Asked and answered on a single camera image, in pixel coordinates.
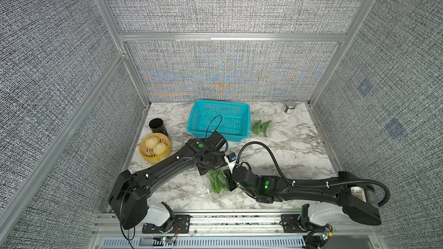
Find clear container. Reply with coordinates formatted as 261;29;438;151
202;168;238;202

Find teal plastic basket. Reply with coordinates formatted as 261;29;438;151
187;100;251;142

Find clear container peppers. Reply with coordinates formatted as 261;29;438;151
251;119;274;138

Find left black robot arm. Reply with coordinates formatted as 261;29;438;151
108;131;227;232

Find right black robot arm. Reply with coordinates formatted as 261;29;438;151
226;141;391;226

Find white bun right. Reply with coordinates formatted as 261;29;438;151
152;142;168;156

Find white bun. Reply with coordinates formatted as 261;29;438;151
144;136;160;149
152;142;168;156

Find yellow steamer basket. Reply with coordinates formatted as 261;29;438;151
139;133;172;164

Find white bun left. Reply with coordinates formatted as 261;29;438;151
144;136;160;149

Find black cup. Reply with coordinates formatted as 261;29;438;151
148;118;168;136

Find small metal tin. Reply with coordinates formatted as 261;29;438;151
284;100;297;114

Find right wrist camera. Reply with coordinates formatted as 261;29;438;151
226;152;239;165

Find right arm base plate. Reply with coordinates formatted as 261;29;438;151
279;214;311;234

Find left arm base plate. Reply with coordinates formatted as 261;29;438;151
142;214;191;235

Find front aluminium rail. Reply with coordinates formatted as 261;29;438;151
87;209;387;249

